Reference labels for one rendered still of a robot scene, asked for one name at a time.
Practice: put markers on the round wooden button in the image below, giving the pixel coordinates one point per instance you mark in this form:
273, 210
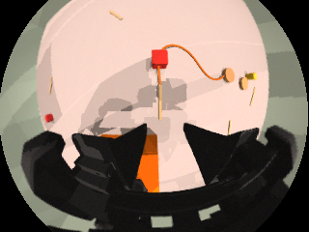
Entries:
229, 75

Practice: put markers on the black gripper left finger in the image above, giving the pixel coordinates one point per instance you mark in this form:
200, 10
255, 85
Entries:
125, 153

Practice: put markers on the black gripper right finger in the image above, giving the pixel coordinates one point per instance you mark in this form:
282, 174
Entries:
213, 150

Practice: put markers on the tan round disc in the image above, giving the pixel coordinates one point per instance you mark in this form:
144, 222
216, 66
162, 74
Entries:
243, 83

